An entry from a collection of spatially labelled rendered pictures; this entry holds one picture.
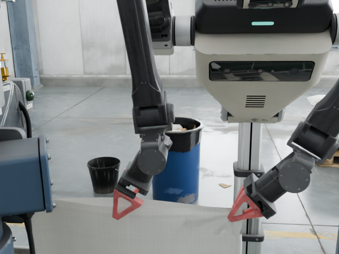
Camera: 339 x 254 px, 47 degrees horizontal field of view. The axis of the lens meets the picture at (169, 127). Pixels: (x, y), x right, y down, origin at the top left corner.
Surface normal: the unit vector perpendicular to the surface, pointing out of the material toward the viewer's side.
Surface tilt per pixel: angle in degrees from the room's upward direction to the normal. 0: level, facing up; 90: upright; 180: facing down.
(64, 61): 90
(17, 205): 90
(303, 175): 80
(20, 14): 90
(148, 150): 91
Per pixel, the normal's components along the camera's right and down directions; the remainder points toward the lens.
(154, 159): -0.06, 0.28
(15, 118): 0.99, 0.02
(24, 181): 0.30, 0.25
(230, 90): -0.07, 0.82
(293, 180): -0.31, 0.08
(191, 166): 0.60, 0.25
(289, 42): -0.08, -0.57
